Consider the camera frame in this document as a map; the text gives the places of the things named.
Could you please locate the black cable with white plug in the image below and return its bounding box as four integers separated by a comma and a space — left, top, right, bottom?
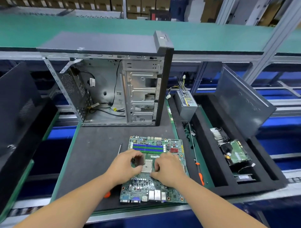
237, 163, 256, 175

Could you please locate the grey case side panel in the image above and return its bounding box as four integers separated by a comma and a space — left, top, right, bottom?
215, 64, 277, 142

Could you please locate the orange handled screwdriver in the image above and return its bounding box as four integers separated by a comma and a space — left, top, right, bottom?
103, 144, 123, 199
188, 122, 205, 186

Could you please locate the hard drive with green board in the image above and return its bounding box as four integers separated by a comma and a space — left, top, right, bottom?
221, 140, 252, 166

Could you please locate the grey aluminium frame post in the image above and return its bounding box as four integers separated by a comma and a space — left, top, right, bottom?
242, 0, 301, 85

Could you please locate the person's left hand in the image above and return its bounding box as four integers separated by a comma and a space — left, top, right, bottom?
107, 149, 145, 186

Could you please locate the grey power supply unit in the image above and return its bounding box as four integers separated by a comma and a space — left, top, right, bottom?
166, 75, 198, 123

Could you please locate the person's right forearm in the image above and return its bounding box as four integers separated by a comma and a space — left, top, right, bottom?
173, 175, 268, 228

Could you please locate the flat black drive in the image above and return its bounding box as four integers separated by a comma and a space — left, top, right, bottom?
235, 174, 257, 183

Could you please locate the silver heatsink cooler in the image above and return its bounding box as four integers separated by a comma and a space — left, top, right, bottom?
210, 127, 230, 145

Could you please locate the green conveyor belt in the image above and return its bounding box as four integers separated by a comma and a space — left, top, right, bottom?
0, 13, 301, 56

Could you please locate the dark square processor chip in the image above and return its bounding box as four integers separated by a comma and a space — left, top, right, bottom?
133, 156, 145, 168

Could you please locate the person's right hand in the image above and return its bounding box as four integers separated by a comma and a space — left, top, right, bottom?
150, 152, 188, 188

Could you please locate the dark grey work mat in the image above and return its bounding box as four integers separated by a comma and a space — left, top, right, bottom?
50, 101, 191, 213

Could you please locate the black case panel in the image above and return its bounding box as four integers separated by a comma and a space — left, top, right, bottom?
0, 62, 58, 213

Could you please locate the black foam tray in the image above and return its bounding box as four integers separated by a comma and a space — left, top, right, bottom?
168, 93, 289, 197

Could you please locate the person's left forearm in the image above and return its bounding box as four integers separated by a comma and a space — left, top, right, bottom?
14, 174, 123, 228

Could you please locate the open grey computer case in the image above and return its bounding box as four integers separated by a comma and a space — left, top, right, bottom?
36, 31, 174, 127

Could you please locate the green computer motherboard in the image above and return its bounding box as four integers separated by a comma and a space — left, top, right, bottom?
120, 136, 190, 204

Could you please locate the row of cardboard boxes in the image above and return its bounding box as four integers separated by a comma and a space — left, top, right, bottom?
0, 0, 171, 20

